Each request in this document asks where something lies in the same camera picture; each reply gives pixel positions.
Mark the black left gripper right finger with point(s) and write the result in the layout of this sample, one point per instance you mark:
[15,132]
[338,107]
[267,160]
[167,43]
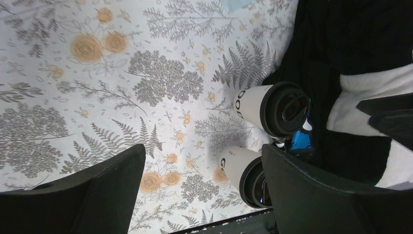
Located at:
[309,200]

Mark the white paper cup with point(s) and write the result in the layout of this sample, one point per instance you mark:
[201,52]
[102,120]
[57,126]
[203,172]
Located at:
[241,166]
[247,104]

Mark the black cup lid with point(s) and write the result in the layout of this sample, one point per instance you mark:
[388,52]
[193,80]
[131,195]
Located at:
[280,90]
[253,187]

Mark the floral table mat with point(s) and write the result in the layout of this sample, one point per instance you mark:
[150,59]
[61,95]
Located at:
[82,80]

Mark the black white checkered blanket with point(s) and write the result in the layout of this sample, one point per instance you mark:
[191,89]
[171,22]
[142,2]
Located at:
[343,52]

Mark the light blue paper bag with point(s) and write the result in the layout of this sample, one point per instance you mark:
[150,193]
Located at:
[233,5]

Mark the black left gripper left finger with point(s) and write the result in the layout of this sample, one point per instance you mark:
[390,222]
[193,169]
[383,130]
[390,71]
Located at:
[96,200]

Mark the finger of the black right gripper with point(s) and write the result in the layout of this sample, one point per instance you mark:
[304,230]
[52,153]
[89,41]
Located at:
[392,116]

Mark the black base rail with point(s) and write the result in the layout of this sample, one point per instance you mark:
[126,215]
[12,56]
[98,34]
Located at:
[260,222]

